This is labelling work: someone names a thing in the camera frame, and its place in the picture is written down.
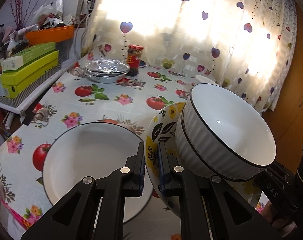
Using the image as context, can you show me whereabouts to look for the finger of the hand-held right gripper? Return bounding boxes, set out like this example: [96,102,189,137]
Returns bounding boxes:
[266,162,289,180]

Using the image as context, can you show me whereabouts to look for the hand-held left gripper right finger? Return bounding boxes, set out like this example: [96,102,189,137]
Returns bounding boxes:
[157,141,273,240]

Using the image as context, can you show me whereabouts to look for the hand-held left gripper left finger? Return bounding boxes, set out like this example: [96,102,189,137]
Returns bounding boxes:
[20,142,145,240]

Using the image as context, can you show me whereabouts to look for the white ribbed bowl black rim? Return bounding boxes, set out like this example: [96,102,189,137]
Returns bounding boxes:
[175,110,267,182]
[182,83,277,169]

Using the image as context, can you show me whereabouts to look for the yellow black floral bowl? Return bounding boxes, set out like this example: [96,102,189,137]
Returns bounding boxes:
[145,102,263,218]

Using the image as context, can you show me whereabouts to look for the white plate black rim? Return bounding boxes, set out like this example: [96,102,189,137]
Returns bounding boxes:
[42,122,154,224]

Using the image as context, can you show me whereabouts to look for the person's right hand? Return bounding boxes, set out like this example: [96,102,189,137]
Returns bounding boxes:
[263,200,298,234]

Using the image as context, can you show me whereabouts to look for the brown wooden cabinet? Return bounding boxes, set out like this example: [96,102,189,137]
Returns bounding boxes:
[263,5,303,155]

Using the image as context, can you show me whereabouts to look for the white plastic tub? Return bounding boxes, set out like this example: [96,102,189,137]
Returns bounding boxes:
[195,74,218,87]

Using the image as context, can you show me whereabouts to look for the vegetable print tablecloth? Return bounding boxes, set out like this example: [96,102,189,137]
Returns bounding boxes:
[0,52,267,240]

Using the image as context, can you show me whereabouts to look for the red lidded glass jar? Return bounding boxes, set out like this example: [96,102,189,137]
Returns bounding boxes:
[127,44,144,77]

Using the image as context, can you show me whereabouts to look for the white side shelf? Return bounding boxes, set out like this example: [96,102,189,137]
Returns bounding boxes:
[0,60,79,125]

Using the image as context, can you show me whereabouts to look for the striped cardboard box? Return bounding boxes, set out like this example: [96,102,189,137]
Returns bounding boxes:
[0,66,63,108]

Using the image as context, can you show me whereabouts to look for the heart print curtain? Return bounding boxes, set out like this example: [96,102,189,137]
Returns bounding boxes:
[82,0,298,110]

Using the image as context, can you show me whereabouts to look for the lime green box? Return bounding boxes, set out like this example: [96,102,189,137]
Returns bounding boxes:
[2,60,60,98]
[1,51,59,80]

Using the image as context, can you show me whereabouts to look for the dark green flat box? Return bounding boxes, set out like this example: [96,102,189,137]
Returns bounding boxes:
[22,42,56,63]

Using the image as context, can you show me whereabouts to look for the white small box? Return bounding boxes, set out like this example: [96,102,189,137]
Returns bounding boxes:
[1,55,24,72]

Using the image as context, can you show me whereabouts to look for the white bottle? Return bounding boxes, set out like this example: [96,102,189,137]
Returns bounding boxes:
[6,31,17,55]

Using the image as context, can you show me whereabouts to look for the clear plastic bag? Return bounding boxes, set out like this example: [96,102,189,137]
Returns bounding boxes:
[33,0,63,25]

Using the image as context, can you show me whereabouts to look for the pink flower branches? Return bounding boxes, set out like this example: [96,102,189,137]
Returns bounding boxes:
[10,0,52,29]

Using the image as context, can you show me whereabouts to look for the white cable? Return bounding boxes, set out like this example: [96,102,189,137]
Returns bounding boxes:
[73,12,92,59]

